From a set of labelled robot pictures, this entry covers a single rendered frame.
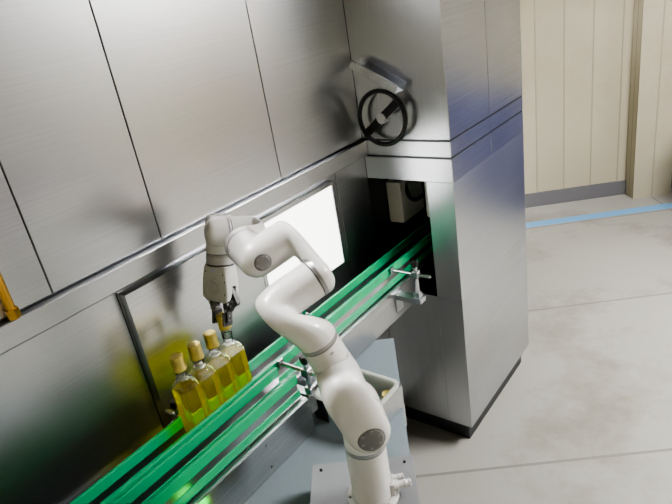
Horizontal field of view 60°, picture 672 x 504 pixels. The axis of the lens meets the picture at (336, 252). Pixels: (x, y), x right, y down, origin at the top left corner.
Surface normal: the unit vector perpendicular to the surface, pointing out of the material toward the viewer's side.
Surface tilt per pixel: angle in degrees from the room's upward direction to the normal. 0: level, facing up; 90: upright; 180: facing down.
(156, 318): 90
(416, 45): 90
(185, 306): 90
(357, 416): 88
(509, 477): 0
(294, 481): 0
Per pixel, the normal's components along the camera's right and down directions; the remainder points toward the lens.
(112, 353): 0.80, 0.13
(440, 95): -0.59, 0.41
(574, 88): -0.01, 0.41
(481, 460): -0.15, -0.90
